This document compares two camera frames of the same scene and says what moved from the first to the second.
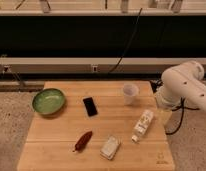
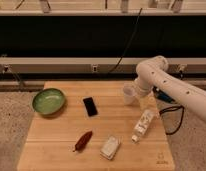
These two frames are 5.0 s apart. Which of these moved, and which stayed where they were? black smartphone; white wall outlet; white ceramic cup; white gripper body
Moved: white gripper body
Stayed: white wall outlet; white ceramic cup; black smartphone
